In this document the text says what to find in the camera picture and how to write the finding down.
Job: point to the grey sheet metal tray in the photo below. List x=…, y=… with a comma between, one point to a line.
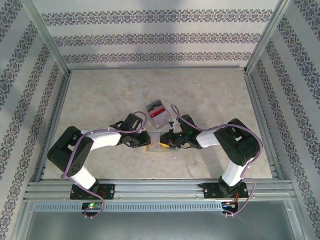
x=160, y=227

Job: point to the clear plastic box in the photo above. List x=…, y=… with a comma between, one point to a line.
x=173, y=150

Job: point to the aluminium frame post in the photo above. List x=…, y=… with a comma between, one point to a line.
x=267, y=37
x=47, y=37

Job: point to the wide aluminium frame rail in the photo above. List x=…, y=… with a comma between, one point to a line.
x=162, y=190

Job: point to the clear acrylic card box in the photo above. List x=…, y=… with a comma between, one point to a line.
x=156, y=126

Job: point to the white VIP card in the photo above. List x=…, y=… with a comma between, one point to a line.
x=162, y=121

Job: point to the white card pink print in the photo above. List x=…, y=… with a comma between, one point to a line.
x=155, y=141

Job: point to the small controller board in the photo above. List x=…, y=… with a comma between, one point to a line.
x=228, y=205
x=96, y=206

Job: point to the red plastic card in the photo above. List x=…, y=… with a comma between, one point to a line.
x=157, y=113

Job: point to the thin aluminium frame rail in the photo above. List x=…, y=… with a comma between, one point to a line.
x=157, y=67

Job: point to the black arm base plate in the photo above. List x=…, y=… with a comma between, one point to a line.
x=210, y=190
x=110, y=191

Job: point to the aluminium frame side rail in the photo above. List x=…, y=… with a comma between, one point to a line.
x=58, y=112
x=259, y=112

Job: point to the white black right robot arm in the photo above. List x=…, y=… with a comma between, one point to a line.
x=207, y=137

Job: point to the dark striped card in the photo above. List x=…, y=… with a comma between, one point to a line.
x=153, y=108

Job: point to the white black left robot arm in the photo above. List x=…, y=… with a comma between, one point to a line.
x=105, y=140

